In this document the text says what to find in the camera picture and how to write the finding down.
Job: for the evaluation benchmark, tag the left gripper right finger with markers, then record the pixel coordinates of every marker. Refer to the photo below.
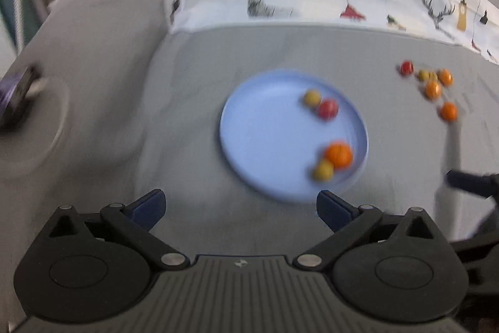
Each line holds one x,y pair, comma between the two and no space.
351,226

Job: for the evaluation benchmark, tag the black smartphone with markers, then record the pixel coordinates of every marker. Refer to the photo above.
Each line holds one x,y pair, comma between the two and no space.
14,90

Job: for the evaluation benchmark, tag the green longan front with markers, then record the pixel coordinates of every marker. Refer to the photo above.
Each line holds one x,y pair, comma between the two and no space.
323,171

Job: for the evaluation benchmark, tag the red fruit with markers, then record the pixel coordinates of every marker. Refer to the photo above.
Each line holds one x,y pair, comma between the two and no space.
328,109
406,68

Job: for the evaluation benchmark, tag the blue round plate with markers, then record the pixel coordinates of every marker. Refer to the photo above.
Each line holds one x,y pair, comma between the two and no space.
273,141

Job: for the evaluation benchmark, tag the orange mandarin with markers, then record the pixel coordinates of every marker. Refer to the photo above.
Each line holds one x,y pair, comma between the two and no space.
340,155
449,112

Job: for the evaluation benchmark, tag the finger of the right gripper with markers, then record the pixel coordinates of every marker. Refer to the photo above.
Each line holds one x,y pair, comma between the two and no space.
485,186

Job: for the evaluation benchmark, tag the orange fruit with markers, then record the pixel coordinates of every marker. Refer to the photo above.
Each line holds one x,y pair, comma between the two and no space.
445,77
432,90

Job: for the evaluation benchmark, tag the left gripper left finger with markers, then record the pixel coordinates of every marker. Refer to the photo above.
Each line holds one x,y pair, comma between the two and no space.
133,223

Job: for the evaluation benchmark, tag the green longan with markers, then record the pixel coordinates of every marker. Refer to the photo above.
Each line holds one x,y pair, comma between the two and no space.
323,171
433,76
423,75
312,99

